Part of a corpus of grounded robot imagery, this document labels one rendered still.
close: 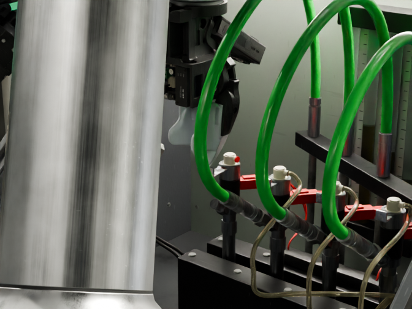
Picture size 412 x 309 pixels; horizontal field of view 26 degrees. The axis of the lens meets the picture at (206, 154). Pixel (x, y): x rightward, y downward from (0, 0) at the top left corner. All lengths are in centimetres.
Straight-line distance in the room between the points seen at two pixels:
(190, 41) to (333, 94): 41
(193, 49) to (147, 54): 56
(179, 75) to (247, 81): 46
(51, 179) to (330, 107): 97
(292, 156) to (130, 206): 101
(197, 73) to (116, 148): 57
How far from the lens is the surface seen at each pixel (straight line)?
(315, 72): 129
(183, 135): 111
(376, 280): 114
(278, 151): 148
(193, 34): 104
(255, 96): 148
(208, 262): 120
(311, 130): 132
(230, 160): 116
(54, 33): 48
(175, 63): 103
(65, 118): 46
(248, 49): 112
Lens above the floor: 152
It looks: 20 degrees down
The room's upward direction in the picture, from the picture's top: straight up
